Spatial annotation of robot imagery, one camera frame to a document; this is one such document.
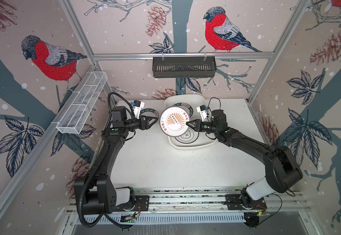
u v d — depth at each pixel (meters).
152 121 0.76
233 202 0.73
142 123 0.69
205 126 0.73
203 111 0.76
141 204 0.73
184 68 1.05
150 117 0.78
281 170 0.44
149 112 1.14
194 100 1.14
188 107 1.13
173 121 0.81
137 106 0.70
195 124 0.79
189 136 0.98
